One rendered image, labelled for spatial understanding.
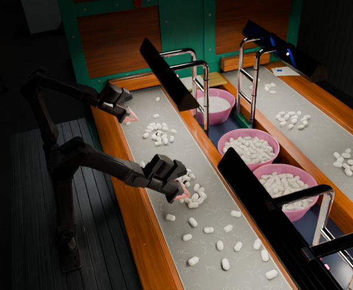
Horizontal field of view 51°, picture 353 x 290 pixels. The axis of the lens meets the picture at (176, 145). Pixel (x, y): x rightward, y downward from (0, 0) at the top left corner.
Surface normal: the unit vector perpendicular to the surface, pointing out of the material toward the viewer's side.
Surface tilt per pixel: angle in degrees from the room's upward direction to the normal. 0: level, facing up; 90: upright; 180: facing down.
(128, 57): 90
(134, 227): 0
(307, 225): 0
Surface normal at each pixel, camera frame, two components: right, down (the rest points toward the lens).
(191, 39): 0.32, 0.55
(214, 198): -0.06, -0.80
